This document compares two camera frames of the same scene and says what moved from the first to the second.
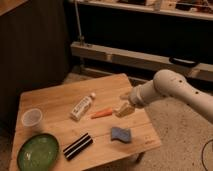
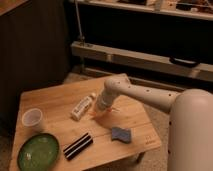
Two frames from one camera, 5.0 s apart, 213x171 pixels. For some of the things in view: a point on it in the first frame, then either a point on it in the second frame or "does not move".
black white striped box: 78,146 does not move
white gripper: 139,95 -> 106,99
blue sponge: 124,134 does not move
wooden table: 97,123 does not move
